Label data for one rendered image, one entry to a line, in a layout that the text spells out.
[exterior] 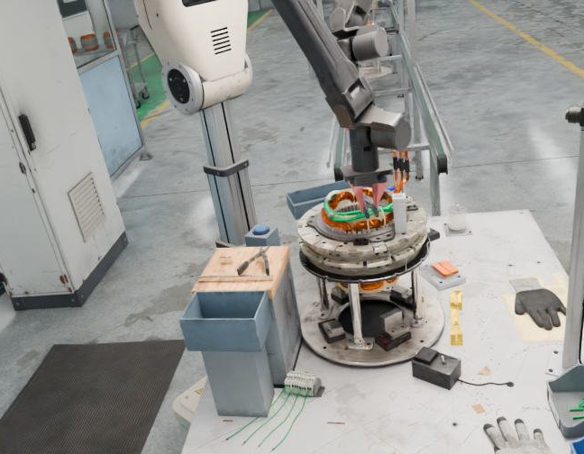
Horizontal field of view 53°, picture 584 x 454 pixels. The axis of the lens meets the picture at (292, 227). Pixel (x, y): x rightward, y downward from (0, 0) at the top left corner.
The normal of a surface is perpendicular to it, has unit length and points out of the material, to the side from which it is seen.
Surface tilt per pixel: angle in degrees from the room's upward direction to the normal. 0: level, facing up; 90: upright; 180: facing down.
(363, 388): 0
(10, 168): 90
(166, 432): 0
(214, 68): 90
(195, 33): 90
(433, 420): 0
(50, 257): 90
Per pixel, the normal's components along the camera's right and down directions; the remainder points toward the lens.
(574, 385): -0.11, 0.43
